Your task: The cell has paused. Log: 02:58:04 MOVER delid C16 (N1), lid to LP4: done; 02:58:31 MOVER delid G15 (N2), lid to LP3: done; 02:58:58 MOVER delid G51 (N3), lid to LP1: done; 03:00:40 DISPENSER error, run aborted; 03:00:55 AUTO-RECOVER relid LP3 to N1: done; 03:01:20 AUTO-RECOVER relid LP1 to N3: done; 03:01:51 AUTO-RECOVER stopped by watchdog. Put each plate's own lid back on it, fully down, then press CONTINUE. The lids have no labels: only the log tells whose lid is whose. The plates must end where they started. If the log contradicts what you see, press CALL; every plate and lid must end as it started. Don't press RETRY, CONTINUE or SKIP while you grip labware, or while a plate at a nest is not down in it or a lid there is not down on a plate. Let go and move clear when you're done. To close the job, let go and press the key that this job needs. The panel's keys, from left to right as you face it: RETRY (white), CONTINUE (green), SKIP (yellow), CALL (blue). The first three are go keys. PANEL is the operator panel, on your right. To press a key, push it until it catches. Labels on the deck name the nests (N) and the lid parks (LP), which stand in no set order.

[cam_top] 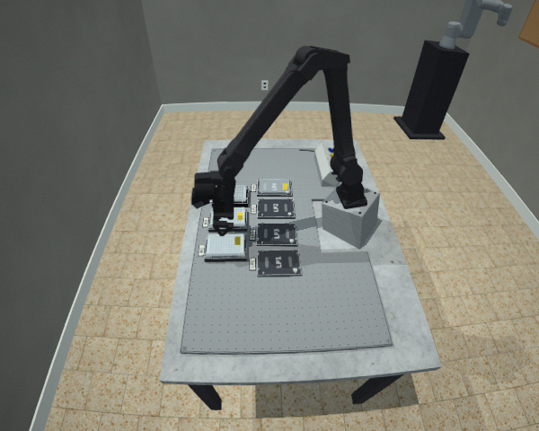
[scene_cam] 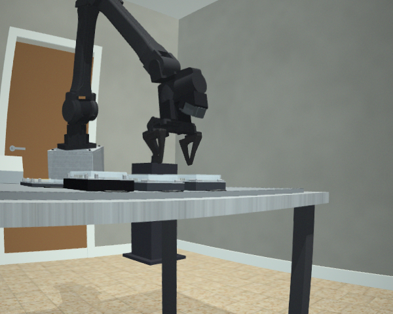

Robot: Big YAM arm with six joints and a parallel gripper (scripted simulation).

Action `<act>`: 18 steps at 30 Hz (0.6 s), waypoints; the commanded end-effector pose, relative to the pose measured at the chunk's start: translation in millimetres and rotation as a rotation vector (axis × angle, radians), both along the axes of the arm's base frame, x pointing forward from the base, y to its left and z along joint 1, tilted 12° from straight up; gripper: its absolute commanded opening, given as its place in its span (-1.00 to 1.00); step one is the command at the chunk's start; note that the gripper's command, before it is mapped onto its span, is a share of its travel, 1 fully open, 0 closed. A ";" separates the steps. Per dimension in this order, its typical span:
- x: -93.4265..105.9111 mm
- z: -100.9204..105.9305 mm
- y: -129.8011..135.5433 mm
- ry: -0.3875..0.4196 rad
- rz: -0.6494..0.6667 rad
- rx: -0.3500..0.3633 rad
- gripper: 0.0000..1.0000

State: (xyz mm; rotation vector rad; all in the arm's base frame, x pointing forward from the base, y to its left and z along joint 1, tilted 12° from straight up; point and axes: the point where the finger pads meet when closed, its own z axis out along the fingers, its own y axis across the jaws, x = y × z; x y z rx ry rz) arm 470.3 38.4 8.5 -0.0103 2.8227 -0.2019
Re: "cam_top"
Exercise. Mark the white button panel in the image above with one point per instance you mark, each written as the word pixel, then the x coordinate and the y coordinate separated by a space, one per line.
pixel 322 156

